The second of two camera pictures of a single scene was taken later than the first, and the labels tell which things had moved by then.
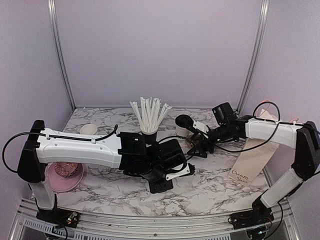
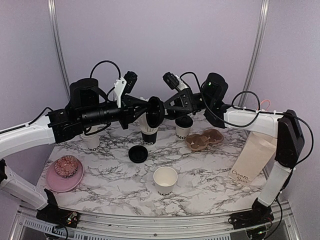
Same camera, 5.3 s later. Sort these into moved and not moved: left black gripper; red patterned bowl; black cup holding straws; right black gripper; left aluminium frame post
Moved: left black gripper; right black gripper
Not moved: red patterned bowl; black cup holding straws; left aluminium frame post
